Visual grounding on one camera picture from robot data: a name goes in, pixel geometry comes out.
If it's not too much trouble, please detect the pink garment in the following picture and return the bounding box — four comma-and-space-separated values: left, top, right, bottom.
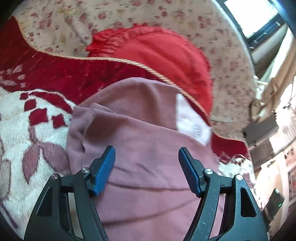
66, 78, 218, 240

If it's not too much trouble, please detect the beige curtain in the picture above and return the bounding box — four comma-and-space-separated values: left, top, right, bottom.
250, 29, 295, 123

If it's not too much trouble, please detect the cream red leaf blanket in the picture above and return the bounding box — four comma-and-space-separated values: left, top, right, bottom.
1, 18, 255, 238

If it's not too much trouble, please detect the red ruffled pillow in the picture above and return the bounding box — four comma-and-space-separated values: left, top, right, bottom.
86, 25, 213, 114

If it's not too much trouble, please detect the floral beige quilt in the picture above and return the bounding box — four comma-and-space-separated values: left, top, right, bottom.
13, 1, 256, 140

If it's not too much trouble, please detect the window with dark frame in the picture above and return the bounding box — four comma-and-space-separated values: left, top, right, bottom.
217, 0, 290, 50

